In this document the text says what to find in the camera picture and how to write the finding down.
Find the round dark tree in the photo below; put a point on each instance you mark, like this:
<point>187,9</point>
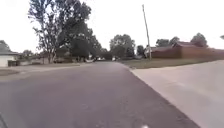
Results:
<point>122,46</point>

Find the small dark tree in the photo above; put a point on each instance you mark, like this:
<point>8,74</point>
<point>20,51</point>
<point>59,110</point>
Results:
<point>140,50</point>

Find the grey asphalt road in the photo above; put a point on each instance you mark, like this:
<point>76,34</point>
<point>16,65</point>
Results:
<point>93,96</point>

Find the grass strip by fence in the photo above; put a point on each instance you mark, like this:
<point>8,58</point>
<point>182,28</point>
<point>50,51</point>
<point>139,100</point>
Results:
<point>156,63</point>

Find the tall utility pole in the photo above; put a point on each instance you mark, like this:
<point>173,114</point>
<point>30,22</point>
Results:
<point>147,33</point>

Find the large tall tree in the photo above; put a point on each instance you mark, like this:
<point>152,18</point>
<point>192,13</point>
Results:
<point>63,30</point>

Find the robot's own part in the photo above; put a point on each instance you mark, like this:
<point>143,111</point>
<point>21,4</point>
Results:
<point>144,126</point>

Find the brown-roofed house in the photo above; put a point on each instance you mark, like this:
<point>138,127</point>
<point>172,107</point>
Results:
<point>186,44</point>

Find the pale concrete driveway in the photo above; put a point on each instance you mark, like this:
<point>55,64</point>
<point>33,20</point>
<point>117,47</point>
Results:
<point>193,86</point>

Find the brown wooden fence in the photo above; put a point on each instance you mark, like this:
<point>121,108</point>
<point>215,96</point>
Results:
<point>200,53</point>

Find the trees behind house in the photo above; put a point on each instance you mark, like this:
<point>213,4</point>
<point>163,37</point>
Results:
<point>199,38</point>

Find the grass patch by white building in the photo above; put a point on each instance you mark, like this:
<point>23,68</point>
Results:
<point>6,72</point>

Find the white building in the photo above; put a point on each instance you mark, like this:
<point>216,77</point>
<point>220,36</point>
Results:
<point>4,58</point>

